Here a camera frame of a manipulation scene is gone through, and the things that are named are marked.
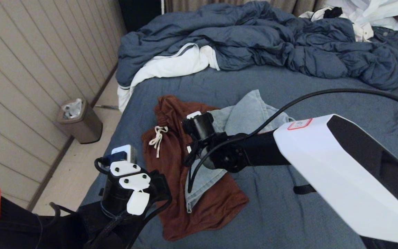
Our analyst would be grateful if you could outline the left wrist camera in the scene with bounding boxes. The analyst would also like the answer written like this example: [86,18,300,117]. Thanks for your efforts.
[95,145,151,216]

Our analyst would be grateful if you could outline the white shirt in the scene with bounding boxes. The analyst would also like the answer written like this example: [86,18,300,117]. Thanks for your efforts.
[323,0,398,31]

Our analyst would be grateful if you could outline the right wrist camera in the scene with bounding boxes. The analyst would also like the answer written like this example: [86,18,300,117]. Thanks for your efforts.
[182,111,216,142]

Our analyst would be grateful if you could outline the beige curtain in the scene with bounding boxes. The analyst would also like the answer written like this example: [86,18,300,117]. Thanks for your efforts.
[164,0,327,18]

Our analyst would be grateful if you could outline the small black garment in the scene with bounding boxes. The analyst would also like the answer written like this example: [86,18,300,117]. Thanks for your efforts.
[323,7,343,19]

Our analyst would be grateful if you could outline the dark denim garment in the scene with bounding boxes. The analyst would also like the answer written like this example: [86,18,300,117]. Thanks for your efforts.
[372,27,398,73]

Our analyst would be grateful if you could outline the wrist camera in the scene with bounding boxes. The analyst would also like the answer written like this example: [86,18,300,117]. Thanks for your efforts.
[95,145,151,216]
[182,111,216,142]

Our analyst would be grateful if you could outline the light blue denim jeans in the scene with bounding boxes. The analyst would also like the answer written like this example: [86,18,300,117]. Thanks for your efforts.
[184,89,296,214]

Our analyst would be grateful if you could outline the dark blue crumpled duvet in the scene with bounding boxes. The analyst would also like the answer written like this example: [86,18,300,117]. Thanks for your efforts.
[116,0,398,91]

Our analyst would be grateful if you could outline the white plastic bin bag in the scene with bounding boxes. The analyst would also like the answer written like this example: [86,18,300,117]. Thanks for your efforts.
[62,98,83,119]

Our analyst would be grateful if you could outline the cream jacket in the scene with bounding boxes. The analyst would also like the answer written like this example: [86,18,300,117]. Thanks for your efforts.
[299,8,375,43]

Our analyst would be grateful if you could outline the rust brown shorts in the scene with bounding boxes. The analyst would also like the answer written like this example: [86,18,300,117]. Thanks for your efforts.
[141,95,249,242]

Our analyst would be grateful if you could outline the black cabinet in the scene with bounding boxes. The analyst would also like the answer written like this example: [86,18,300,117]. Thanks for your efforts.
[118,0,163,32]

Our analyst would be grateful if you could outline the blue bed sheet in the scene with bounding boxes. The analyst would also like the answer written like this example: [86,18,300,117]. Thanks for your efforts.
[82,64,398,249]

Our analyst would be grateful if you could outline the brown trash bin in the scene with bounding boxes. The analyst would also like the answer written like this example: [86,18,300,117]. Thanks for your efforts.
[57,98,103,144]

